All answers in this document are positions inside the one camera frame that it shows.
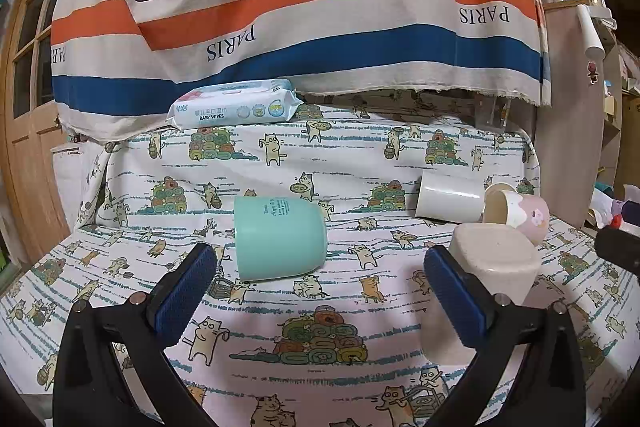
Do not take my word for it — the clear acrylic box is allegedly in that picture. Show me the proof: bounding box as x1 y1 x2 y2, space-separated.
469 99 512 131

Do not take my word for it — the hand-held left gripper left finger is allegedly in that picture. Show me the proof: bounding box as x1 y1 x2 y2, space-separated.
52 242 221 427

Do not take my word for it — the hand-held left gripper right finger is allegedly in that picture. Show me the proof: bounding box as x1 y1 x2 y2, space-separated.
422 244 587 427

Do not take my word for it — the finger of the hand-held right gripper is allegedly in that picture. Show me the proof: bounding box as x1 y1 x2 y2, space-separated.
595 226 640 276

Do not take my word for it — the baby wipes pack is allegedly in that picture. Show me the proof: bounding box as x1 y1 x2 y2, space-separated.
166 78 305 132

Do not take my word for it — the beige speckled cup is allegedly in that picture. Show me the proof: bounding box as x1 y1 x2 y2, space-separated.
420 222 544 366

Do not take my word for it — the wooden door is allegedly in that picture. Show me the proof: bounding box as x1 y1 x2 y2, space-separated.
0 0 101 280

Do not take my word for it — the cat printed tablecloth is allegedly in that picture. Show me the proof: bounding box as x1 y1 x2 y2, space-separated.
0 89 640 427

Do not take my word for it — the teal cup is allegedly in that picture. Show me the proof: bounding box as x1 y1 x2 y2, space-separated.
233 196 329 282

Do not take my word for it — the pink cup with cat print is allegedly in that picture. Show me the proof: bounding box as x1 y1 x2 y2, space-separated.
481 183 551 247

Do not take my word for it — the white cup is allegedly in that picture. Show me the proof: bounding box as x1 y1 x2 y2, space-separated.
415 172 486 224

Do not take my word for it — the white roller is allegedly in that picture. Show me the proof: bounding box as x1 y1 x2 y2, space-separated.
574 4 619 58

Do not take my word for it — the cluttered shelf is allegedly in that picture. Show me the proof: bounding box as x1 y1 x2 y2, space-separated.
597 0 640 228

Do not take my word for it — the wooden cabinet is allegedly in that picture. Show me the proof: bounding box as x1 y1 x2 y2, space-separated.
536 0 622 229

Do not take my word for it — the striped cloth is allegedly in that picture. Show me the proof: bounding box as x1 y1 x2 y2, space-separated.
50 0 549 144

